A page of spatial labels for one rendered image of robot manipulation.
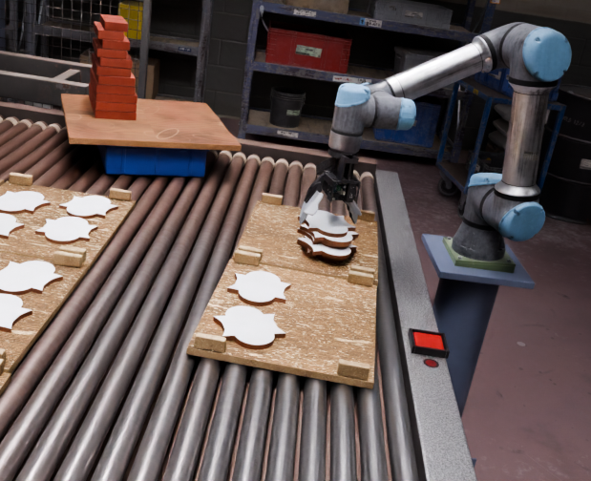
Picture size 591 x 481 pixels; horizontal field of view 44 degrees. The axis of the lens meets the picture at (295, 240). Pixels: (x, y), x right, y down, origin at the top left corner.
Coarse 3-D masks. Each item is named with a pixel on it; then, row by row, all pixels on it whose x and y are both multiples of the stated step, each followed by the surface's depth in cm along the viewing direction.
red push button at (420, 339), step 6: (414, 336) 154; (420, 336) 154; (426, 336) 154; (432, 336) 155; (438, 336) 155; (414, 342) 152; (420, 342) 152; (426, 342) 152; (432, 342) 153; (438, 342) 153; (438, 348) 150
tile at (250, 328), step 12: (228, 312) 148; (240, 312) 148; (252, 312) 149; (228, 324) 143; (240, 324) 144; (252, 324) 145; (264, 324) 145; (228, 336) 140; (240, 336) 140; (252, 336) 141; (264, 336) 141; (276, 336) 143; (252, 348) 138; (264, 348) 139
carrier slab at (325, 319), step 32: (224, 288) 159; (320, 288) 166; (352, 288) 168; (288, 320) 151; (320, 320) 153; (352, 320) 155; (192, 352) 136; (224, 352) 136; (256, 352) 138; (288, 352) 139; (320, 352) 141; (352, 352) 143; (352, 384) 135
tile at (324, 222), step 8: (312, 216) 187; (320, 216) 188; (328, 216) 189; (336, 216) 189; (312, 224) 182; (320, 224) 182; (328, 224) 183; (336, 224) 184; (344, 224) 185; (320, 232) 180; (328, 232) 179; (336, 232) 179; (344, 232) 180
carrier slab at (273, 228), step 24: (264, 216) 202; (288, 216) 204; (240, 240) 184; (264, 240) 186; (288, 240) 188; (360, 240) 195; (264, 264) 174; (288, 264) 175; (312, 264) 177; (336, 264) 179; (360, 264) 181
